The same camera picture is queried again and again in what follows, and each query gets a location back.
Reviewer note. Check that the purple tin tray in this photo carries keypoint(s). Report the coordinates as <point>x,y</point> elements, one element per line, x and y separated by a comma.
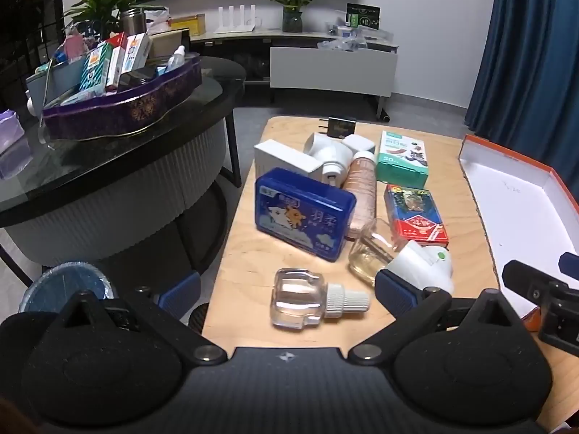
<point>126,108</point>

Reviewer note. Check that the red card box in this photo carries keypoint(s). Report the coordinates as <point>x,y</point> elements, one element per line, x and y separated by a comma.
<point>414,217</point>

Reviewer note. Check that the teal patterned box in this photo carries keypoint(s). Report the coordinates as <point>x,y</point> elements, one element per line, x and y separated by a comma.
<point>95,68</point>

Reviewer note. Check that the blue trash bin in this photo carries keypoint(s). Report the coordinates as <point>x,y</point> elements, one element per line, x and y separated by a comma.
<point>63,285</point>

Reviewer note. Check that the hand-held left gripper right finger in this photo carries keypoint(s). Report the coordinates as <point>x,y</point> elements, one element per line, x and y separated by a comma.
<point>398,291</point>

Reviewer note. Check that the pink pack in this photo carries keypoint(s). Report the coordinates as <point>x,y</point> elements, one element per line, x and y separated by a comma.
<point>74,47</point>

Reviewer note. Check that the white plug-in repellent heater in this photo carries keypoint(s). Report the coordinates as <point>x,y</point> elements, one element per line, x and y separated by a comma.
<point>416,262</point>

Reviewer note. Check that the blue plastic box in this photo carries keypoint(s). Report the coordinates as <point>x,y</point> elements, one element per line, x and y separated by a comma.
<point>298,212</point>

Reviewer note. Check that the grey television stand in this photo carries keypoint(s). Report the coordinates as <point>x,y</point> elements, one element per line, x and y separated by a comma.
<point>330,72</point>

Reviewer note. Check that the white blue box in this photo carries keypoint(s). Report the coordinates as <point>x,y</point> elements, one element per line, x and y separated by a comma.
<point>135,52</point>

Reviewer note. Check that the light blue flat box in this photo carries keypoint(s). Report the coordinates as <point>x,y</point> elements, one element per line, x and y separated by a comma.
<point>79,98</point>

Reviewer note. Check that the black round coffee table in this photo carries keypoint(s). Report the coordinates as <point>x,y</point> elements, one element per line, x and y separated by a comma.
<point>113,167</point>

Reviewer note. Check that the purple tissue pack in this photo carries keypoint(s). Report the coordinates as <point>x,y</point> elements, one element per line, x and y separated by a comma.
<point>10,129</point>

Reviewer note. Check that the yellow box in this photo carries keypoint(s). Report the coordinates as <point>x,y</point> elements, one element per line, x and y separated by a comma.
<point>190,25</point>

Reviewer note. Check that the large green plant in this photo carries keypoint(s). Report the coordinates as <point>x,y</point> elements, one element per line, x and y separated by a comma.
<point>97,9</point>

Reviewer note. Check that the small white blue boxes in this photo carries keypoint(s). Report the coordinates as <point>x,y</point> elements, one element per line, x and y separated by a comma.
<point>350,31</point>

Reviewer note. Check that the blue curtain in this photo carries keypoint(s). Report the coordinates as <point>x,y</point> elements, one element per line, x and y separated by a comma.
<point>533,77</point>

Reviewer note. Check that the red white box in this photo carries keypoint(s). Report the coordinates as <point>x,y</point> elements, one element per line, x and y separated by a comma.
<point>115,61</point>

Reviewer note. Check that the white router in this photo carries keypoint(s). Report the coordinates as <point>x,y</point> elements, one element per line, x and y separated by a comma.
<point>233,27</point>

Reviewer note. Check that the pink copper bottle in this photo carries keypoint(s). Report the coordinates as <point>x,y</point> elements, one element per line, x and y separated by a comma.
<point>362,190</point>

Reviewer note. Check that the white plastic bag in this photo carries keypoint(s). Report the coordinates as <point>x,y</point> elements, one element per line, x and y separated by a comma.
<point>156,18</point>

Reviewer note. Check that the clear plastic packets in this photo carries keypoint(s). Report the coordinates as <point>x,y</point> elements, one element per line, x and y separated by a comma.
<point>341,44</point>

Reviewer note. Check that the white pipe fitting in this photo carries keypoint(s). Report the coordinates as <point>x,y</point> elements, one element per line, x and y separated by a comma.
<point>325,153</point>

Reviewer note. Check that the clear spray bottle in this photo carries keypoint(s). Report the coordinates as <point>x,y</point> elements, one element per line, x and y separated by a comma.
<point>175,59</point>

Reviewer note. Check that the white charger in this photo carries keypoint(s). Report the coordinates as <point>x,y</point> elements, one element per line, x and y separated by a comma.
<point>359,142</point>

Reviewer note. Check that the green white box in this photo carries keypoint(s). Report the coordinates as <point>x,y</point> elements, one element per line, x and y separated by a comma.
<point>400,162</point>

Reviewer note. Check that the grey container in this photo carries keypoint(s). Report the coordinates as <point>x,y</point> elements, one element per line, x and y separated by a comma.
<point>59,81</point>

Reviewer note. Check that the clear refill bottle white cap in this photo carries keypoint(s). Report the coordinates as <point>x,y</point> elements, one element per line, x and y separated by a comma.
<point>294,298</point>

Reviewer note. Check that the black flat case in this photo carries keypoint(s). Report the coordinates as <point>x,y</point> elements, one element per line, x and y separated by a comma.
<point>138,77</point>

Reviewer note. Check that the green black box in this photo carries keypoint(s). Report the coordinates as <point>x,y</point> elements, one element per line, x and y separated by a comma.
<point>362,16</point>

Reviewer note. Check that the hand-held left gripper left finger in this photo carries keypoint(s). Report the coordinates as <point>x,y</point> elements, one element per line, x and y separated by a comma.
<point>181,291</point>

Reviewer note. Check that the steel thermos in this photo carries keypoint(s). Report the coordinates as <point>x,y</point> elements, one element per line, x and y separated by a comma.
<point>132,22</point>

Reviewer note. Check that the black tan box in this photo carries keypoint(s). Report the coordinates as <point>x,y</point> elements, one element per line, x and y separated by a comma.
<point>167,43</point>

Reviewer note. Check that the white carton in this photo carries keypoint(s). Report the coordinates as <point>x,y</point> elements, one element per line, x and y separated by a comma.
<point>280,156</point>

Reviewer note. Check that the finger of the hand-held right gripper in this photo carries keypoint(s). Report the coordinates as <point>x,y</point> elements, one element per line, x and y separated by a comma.
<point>520,275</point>
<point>571,262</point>

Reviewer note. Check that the black charger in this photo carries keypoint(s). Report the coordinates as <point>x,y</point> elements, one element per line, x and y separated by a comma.
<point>341,127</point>

